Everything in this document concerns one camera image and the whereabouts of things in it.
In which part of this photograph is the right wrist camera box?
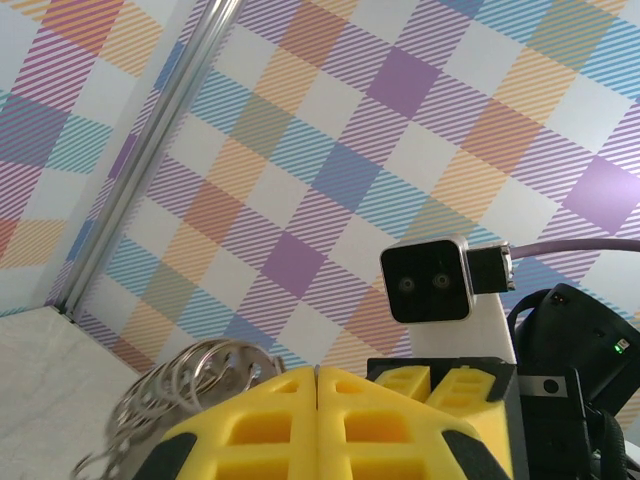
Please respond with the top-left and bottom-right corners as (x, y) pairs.
(378, 234), (474, 325)

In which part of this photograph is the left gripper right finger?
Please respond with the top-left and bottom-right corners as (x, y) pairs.
(318, 365), (516, 480)

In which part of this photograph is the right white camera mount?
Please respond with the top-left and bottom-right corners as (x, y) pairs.
(407, 292), (519, 362)

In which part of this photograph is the aluminium frame corner post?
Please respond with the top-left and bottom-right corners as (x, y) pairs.
(59, 0), (247, 324)

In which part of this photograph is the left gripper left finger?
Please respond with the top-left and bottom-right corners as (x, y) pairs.
(132, 366), (321, 480)

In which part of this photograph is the metal strap with key rings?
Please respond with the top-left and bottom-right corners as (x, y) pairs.
(74, 338), (287, 476)

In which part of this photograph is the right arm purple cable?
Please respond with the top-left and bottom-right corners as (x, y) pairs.
(467, 237), (640, 296)

